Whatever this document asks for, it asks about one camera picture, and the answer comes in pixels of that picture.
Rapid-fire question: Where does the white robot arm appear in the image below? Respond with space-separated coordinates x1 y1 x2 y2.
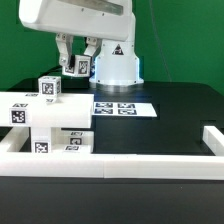
19 0 143 87

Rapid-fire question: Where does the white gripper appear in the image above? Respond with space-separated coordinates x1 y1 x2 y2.
19 0 132 67

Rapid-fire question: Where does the white U-shaped fence frame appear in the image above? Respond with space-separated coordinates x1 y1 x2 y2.
0 126 224 180

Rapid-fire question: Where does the white chair back frame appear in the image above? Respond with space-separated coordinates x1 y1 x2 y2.
0 92 94 128

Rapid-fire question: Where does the black cable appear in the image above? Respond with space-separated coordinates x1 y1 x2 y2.
38 65 64 80

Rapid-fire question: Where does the white chair seat block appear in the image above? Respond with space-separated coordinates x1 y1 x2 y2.
31 127 52 153

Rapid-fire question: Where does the white tag marker sheet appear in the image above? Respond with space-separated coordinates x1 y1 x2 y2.
93 102 157 117

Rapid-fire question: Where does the white tagged cube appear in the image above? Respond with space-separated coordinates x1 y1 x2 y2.
62 55 91 77
38 76 61 96

